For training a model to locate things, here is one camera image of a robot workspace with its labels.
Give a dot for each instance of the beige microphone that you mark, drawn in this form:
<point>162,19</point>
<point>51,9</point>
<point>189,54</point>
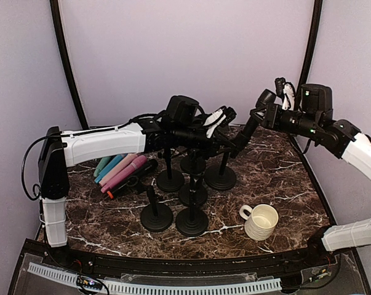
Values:
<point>119,167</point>

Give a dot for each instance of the black stand of beige microphone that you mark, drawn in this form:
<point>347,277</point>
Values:
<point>194,188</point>

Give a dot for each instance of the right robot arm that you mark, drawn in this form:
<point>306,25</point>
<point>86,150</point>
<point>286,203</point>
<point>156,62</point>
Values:
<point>340,137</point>

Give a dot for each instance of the tall black microphone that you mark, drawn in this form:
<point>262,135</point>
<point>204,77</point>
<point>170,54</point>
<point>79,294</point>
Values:
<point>131,181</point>

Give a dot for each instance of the black stand of green microphone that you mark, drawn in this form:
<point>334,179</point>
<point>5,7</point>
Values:
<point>192,221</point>

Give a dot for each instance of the black corner post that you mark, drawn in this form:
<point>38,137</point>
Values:
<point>311,43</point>
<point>66,64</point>

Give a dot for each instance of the black stand of tall microphone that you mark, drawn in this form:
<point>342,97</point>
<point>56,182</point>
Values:
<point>193,163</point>

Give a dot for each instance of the mint green microphone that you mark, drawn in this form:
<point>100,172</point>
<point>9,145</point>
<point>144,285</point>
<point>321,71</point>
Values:
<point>101,165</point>

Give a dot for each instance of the white cable duct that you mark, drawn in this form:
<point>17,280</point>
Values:
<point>152,286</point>

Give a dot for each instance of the cream ribbed mug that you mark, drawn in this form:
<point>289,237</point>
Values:
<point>260,221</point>

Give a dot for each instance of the pink microphone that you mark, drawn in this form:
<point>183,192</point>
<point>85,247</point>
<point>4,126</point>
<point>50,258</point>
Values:
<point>128,167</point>

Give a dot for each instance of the black stand of pink microphone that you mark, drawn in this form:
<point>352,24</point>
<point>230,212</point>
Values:
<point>169,180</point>

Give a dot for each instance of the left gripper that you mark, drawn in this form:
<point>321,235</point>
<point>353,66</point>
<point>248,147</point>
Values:
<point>218,141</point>

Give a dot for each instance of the black right corner post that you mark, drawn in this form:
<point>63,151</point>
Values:
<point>311,43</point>

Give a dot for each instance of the black stand of blue microphone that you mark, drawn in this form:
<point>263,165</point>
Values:
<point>155,217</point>

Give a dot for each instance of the black front rail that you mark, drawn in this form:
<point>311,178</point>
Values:
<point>285,264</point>

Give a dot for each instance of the black stand of small microphone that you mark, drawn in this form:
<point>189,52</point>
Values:
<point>220,177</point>

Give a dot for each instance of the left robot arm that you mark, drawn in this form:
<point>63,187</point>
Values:
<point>178,125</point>

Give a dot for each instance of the black left corner post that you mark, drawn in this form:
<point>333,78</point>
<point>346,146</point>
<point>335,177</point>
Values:
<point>66,64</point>

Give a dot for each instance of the blue microphone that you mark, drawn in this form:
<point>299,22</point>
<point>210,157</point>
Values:
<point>114,161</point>

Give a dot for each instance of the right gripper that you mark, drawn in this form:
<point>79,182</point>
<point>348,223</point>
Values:
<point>273,118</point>

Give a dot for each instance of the small black microphone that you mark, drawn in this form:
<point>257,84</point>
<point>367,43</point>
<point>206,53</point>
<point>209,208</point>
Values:
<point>243,136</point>

